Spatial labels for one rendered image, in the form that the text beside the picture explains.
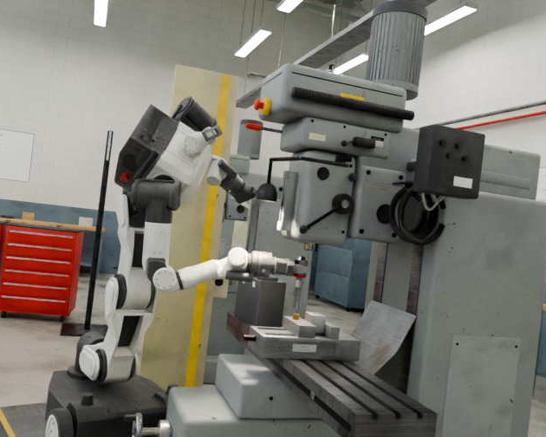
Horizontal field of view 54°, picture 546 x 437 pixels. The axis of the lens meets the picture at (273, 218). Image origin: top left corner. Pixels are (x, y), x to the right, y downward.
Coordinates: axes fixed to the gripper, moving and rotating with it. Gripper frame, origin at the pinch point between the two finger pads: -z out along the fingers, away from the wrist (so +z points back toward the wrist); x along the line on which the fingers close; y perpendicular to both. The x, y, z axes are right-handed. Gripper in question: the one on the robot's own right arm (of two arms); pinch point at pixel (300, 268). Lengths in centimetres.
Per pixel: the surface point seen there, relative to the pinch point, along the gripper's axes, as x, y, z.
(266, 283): 26.0, 9.5, 9.2
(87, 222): 787, 28, 270
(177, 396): -5, 48, 38
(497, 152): 6, -52, -71
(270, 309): 27.3, 20.0, 6.0
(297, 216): -8.5, -18.4, 4.4
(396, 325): 0.4, 16.6, -37.8
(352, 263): 697, 38, -190
